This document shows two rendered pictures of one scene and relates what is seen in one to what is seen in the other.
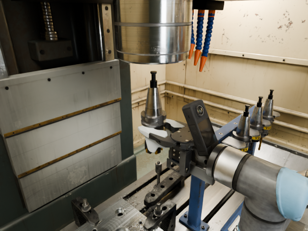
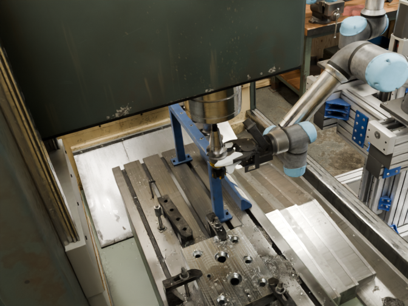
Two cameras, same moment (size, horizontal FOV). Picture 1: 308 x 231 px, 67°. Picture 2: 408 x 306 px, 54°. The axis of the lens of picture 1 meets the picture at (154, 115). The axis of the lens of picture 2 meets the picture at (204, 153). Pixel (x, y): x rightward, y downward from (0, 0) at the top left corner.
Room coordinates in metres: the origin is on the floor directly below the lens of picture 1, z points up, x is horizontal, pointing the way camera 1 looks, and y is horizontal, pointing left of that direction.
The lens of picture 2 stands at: (0.11, 0.88, 2.07)
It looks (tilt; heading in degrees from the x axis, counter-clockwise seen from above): 36 degrees down; 297
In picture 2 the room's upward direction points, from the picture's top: 6 degrees counter-clockwise
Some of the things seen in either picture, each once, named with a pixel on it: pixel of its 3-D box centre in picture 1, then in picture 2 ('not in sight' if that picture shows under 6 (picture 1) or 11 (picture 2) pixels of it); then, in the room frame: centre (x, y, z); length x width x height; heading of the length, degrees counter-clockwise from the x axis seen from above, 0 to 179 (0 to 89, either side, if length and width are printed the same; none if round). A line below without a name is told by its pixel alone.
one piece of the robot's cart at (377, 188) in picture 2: not in sight; (381, 144); (0.04, -1.01, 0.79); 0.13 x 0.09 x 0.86; 133
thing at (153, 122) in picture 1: (153, 118); (217, 151); (0.52, 0.00, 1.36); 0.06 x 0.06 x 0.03
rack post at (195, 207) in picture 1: (196, 191); (216, 191); (0.61, -0.14, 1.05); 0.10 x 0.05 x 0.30; 47
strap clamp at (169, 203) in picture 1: (159, 219); (217, 231); (0.56, -0.02, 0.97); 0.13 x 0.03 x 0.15; 137
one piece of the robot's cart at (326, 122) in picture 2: not in sight; (346, 110); (0.24, -1.13, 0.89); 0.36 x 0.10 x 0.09; 43
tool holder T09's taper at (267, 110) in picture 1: (268, 106); not in sight; (0.85, -0.45, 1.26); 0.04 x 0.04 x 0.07
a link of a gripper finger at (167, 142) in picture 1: (167, 139); (241, 154); (0.45, -0.03, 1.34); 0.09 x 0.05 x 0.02; 60
